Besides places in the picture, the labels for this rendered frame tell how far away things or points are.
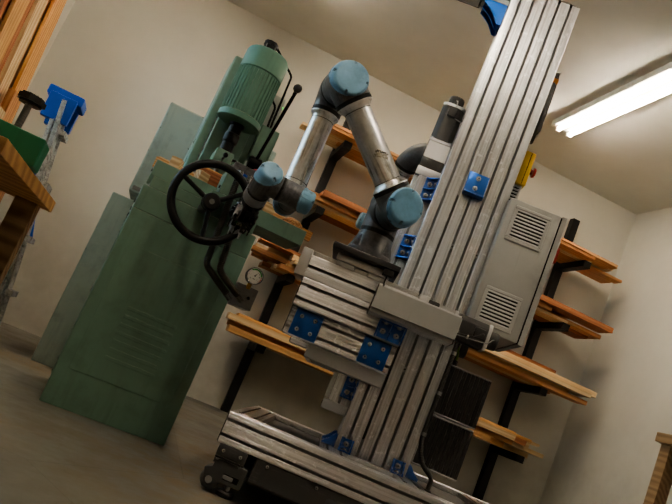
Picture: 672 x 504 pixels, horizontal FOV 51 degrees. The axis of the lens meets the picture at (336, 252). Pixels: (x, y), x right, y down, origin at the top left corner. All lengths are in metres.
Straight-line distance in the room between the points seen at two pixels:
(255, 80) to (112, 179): 2.46
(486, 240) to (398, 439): 0.74
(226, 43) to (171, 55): 0.41
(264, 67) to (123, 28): 2.68
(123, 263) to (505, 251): 1.30
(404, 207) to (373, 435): 0.76
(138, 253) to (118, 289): 0.14
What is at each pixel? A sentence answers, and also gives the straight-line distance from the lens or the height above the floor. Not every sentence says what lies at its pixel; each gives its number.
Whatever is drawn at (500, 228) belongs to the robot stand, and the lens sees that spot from 2.47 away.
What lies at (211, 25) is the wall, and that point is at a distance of 5.44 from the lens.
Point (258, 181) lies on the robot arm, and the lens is 2.07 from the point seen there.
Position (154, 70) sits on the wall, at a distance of 5.30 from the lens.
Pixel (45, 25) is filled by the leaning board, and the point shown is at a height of 1.69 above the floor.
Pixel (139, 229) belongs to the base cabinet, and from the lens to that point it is 2.55.
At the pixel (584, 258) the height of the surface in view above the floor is 2.00.
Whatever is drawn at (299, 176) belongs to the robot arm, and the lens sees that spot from 2.23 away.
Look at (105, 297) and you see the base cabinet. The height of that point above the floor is 0.39.
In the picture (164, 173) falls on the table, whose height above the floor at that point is 0.86.
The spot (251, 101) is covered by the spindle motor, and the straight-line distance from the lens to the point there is 2.77.
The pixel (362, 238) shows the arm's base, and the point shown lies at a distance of 2.25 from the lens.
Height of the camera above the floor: 0.38
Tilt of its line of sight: 11 degrees up
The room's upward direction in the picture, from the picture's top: 23 degrees clockwise
